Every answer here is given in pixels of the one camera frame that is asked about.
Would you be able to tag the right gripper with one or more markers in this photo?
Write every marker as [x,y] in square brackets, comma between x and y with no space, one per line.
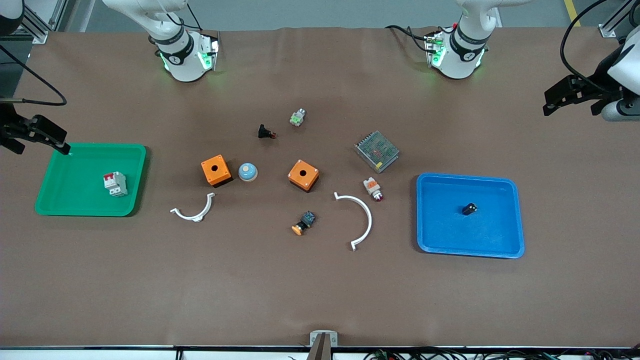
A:
[9,125]

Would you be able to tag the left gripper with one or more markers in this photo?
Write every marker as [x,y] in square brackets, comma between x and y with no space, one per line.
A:
[598,82]

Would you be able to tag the white red circuit breaker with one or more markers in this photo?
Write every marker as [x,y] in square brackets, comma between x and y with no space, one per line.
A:
[115,184]

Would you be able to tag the small black capacitor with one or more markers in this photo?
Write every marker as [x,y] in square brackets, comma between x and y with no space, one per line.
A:
[469,209]

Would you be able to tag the green plastic tray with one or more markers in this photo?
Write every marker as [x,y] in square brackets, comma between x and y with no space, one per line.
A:
[80,195]

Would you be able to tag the small white curved clip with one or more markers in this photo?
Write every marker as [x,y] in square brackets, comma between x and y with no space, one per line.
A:
[192,217]

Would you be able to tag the blue plastic tray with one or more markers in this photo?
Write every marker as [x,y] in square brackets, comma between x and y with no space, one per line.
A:
[450,230]

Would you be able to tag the orange button box with hole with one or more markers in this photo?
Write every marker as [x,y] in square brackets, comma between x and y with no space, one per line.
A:
[216,170]
[303,175]

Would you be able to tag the metal mesh power supply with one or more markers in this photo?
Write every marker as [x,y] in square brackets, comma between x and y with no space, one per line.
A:
[377,151]

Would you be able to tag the blue dome buzzer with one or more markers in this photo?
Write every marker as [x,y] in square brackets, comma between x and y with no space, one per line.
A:
[247,172]

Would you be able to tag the orange white red indicator lamp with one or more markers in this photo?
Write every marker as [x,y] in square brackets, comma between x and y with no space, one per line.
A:
[372,187]

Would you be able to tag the black push button red tip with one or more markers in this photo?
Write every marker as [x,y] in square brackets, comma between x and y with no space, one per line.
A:
[263,132]

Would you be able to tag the large white curved clip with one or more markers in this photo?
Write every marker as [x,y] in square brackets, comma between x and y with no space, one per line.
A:
[368,220]

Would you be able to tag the green white pilot light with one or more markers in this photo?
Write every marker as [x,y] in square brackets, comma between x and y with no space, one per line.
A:
[297,118]

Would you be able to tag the orange mushroom push button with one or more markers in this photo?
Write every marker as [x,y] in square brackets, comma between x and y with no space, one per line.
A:
[305,221]

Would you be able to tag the aluminium frame profile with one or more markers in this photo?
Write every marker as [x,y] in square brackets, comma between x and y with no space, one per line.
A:
[612,22]
[40,25]

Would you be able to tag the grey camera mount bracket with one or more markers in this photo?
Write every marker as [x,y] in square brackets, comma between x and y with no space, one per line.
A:
[323,340]

